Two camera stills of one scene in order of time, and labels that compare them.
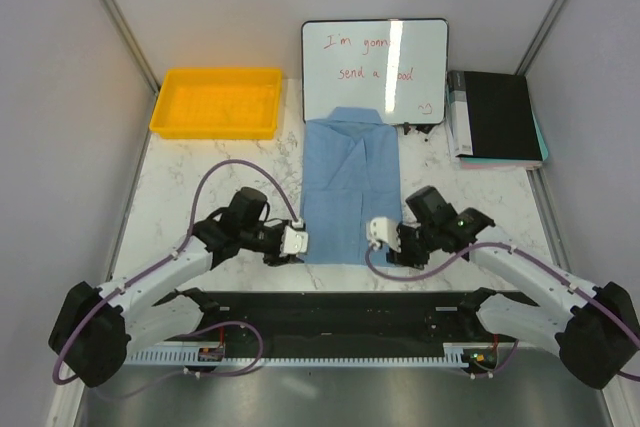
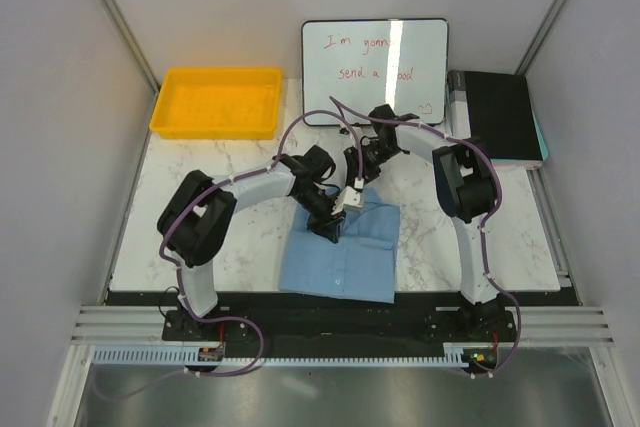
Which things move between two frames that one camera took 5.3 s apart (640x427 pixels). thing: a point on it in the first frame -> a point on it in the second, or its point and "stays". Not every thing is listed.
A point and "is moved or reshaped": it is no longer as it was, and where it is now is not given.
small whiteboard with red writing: (398, 66) stays
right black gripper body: (416, 242) -> (372, 158)
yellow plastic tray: (219, 103) stays
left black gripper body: (263, 239) -> (320, 214)
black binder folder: (490, 116) stays
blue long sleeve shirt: (349, 177) is moved or reshaped
